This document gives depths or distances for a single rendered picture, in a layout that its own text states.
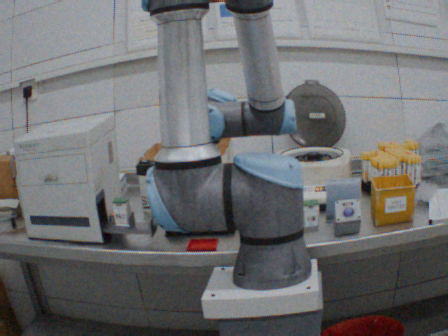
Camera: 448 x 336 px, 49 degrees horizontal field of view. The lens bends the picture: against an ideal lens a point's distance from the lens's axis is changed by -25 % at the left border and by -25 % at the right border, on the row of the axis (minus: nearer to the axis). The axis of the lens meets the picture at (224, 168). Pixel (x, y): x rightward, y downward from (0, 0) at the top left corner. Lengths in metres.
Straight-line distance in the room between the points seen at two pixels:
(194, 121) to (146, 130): 1.02
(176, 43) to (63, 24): 1.17
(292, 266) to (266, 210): 0.12
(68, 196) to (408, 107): 1.23
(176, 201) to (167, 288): 1.20
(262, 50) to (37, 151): 0.68
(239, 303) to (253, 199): 0.19
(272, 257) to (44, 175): 0.71
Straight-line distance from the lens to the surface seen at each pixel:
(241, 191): 1.04
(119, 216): 1.50
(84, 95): 2.13
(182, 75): 1.05
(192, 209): 1.06
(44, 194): 1.55
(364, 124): 2.04
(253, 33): 1.13
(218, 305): 1.05
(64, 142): 1.48
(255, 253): 1.07
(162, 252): 1.44
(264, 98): 1.23
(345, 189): 1.54
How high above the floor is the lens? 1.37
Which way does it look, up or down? 13 degrees down
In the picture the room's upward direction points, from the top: 5 degrees counter-clockwise
